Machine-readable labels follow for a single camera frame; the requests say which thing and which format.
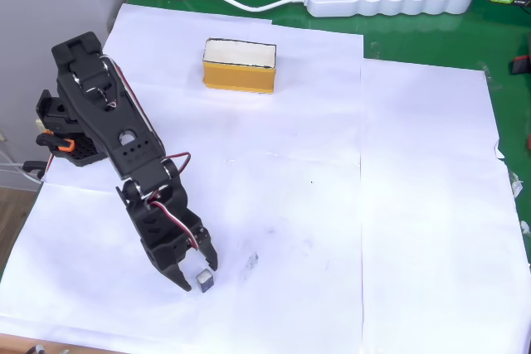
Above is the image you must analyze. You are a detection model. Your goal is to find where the small grey metal cube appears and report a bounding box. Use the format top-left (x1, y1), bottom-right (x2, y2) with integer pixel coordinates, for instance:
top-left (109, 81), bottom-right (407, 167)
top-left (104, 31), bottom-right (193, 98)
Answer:
top-left (194, 269), bottom-right (217, 294)

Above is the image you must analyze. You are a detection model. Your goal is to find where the yellow rectangular box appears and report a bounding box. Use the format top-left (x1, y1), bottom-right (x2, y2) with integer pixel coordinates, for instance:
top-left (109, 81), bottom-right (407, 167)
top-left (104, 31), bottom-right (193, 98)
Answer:
top-left (201, 36), bottom-right (279, 96)

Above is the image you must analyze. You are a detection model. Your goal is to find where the white paper sheet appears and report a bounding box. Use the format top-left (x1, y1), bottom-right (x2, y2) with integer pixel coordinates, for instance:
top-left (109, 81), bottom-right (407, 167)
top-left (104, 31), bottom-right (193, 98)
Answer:
top-left (358, 57), bottom-right (531, 354)
top-left (0, 150), bottom-right (366, 354)
top-left (42, 2), bottom-right (366, 197)

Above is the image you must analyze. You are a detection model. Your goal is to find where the orange black clamp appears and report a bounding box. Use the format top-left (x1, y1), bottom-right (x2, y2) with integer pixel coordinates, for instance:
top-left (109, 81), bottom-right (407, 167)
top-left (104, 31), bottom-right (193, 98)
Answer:
top-left (36, 129), bottom-right (76, 153)

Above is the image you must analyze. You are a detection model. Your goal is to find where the green desk mat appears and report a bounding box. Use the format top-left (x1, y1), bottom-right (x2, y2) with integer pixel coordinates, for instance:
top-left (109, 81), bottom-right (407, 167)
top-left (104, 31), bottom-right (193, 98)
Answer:
top-left (125, 0), bottom-right (531, 274)

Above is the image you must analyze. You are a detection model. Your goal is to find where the small red black object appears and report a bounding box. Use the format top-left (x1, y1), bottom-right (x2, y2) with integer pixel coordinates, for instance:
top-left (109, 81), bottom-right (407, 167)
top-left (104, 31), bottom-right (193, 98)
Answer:
top-left (509, 54), bottom-right (531, 76)

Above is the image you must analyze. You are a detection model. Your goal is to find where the red white servo wire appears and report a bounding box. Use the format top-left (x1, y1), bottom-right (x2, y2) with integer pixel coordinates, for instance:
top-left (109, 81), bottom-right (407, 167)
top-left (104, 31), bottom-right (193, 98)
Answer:
top-left (148, 151), bottom-right (208, 252)

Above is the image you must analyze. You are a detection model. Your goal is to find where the thin white cable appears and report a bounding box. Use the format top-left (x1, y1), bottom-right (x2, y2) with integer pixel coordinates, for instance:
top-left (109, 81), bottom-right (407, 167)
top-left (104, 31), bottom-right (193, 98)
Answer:
top-left (0, 158), bottom-right (44, 184)

